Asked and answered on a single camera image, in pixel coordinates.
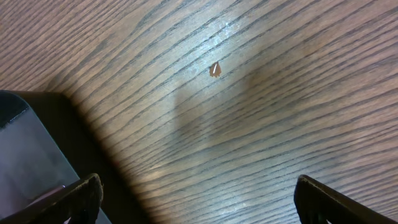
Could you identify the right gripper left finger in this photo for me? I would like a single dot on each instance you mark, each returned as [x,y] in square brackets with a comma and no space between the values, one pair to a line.
[76,203]

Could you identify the black water tray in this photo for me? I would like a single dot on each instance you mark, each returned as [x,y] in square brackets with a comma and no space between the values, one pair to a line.
[45,147]

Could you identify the small brown chip on table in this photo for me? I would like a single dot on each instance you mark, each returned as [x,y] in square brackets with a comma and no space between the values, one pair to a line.
[215,70]

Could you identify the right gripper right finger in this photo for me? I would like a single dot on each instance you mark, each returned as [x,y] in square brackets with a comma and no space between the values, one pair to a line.
[316,203]

